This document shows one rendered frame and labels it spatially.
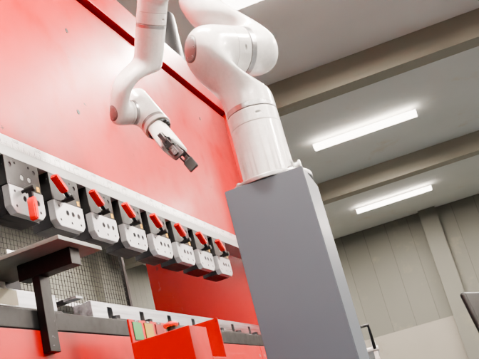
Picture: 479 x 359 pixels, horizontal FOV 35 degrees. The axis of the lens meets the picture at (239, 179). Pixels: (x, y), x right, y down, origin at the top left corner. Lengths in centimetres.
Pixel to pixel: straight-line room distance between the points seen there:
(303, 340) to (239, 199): 33
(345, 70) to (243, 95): 518
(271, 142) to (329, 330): 44
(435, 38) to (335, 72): 92
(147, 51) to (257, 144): 69
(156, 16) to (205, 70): 52
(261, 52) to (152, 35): 52
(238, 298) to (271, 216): 230
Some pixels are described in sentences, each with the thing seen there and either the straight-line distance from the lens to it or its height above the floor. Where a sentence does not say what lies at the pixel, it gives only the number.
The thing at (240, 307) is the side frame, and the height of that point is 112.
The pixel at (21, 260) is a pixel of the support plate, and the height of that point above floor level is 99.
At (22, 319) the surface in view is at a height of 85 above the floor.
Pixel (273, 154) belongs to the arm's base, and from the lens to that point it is 167.
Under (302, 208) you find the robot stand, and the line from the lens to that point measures 158.
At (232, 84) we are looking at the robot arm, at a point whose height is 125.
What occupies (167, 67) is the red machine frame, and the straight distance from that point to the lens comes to 351.
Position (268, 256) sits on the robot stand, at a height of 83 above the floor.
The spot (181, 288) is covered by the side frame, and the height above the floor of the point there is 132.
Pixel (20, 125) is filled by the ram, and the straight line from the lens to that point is 220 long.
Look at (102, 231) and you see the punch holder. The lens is 238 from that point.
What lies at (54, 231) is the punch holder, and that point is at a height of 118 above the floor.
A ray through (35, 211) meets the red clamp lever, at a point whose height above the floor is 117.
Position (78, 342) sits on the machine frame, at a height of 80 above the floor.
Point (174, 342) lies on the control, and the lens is 185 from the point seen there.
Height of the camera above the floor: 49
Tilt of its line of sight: 19 degrees up
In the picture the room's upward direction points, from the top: 15 degrees counter-clockwise
